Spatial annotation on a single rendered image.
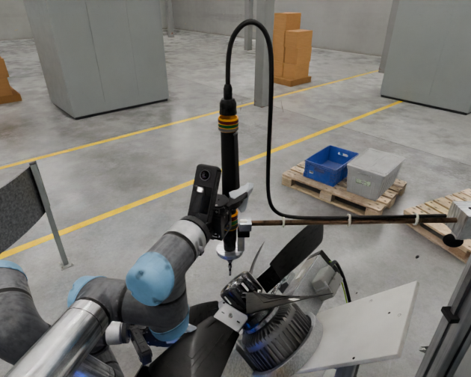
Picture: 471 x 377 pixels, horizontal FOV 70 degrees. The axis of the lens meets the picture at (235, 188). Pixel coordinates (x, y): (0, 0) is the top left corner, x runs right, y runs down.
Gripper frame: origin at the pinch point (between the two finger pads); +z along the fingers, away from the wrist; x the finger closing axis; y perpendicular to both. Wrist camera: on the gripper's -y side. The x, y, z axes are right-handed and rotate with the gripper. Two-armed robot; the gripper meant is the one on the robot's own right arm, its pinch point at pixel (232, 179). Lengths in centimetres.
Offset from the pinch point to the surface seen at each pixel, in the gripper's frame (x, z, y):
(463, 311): 63, 25, 43
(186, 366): -5, -20, 48
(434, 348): 62, 29, 66
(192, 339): -7.3, -12.5, 47.4
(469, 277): 61, 26, 31
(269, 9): -189, 585, -9
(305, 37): -170, 807, 57
